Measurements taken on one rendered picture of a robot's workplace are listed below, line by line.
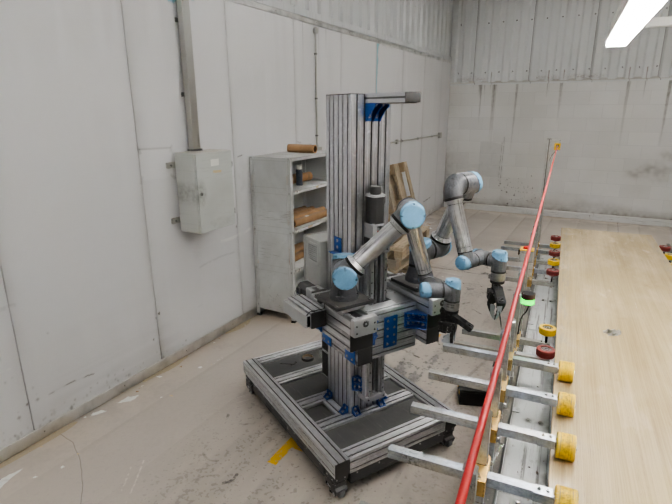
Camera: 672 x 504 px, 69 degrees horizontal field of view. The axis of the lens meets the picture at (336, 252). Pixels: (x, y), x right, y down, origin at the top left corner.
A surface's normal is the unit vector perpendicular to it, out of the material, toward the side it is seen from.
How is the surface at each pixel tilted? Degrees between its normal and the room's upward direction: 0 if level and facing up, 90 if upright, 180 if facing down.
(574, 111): 90
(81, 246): 90
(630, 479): 0
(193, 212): 90
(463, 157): 90
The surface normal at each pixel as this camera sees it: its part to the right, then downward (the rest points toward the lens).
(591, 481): 0.00, -0.96
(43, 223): 0.88, 0.13
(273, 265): -0.48, 0.25
